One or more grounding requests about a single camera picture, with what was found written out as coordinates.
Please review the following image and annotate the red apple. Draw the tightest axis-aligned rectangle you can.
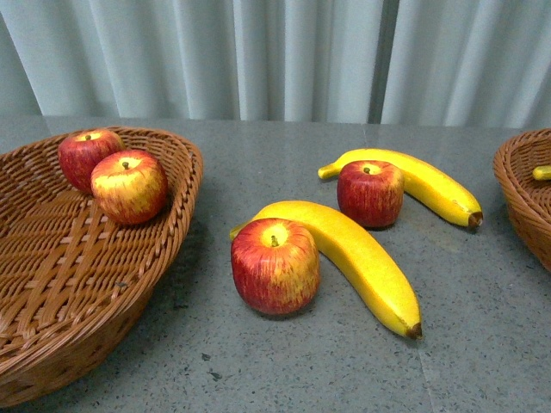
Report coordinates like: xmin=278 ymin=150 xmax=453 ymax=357
xmin=58 ymin=128 xmax=126 ymax=194
xmin=337 ymin=160 xmax=405 ymax=228

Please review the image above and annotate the yellow banana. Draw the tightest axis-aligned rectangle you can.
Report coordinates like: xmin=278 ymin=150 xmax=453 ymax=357
xmin=253 ymin=200 xmax=423 ymax=340
xmin=318 ymin=148 xmax=483 ymax=229
xmin=532 ymin=164 xmax=551 ymax=181

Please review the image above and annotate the brown wicker basket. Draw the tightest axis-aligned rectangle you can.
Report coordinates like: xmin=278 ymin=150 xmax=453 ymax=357
xmin=493 ymin=128 xmax=550 ymax=269
xmin=1 ymin=126 xmax=203 ymax=408

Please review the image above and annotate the right brown wicker basket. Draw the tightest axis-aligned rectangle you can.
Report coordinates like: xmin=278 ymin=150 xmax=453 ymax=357
xmin=493 ymin=128 xmax=550 ymax=269

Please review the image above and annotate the large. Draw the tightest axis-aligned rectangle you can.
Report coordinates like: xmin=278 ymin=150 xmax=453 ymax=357
xmin=231 ymin=218 xmax=321 ymax=316

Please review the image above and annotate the white pleated curtain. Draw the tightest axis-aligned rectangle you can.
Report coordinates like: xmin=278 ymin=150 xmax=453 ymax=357
xmin=1 ymin=1 xmax=550 ymax=128

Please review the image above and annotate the left brown wicker basket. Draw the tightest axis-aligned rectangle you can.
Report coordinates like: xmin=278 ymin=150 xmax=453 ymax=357
xmin=1 ymin=126 xmax=203 ymax=408

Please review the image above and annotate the front red-yellow apple in basket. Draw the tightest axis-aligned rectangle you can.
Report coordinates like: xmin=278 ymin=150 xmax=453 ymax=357
xmin=90 ymin=150 xmax=169 ymax=225

